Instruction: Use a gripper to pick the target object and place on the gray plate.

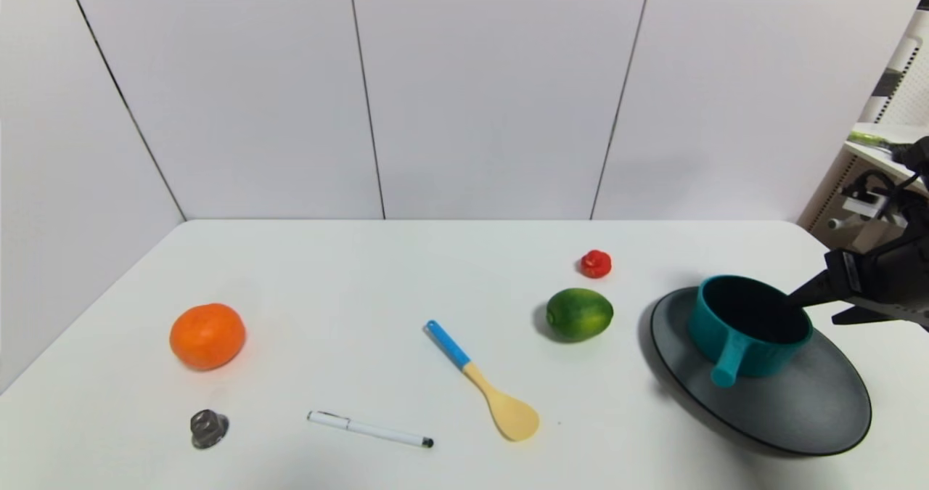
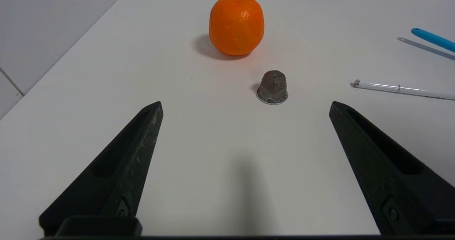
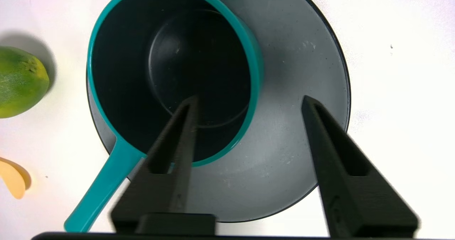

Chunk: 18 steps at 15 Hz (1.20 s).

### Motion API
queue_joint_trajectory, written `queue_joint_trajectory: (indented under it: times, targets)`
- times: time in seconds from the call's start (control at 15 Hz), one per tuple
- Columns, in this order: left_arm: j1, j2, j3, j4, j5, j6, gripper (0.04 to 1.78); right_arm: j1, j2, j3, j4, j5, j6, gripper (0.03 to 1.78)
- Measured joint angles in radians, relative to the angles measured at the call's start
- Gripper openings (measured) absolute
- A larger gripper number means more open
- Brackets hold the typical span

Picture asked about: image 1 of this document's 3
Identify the white perforated panel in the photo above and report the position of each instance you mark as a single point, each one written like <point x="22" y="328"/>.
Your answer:
<point x="907" y="91"/>

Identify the green object on desk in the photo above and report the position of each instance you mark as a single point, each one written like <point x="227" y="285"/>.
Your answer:
<point x="866" y="140"/>

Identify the gray plate with black rim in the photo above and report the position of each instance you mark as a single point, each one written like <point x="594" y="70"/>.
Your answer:
<point x="798" y="410"/>

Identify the white pen with black tip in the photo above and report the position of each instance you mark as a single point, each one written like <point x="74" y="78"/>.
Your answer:
<point x="370" y="429"/>

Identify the gray metal nut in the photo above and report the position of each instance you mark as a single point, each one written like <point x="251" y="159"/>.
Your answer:
<point x="208" y="429"/>

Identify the small red pepper toy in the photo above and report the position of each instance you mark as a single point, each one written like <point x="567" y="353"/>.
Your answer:
<point x="596" y="264"/>

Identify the green lime fruit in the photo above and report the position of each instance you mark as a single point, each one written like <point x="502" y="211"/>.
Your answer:
<point x="580" y="315"/>

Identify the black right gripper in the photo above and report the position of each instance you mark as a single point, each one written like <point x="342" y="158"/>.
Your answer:
<point x="849" y="273"/>

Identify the white background desk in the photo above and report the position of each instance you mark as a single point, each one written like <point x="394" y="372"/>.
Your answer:
<point x="871" y="152"/>

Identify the orange mandarin fruit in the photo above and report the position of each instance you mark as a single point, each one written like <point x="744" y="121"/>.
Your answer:
<point x="207" y="336"/>

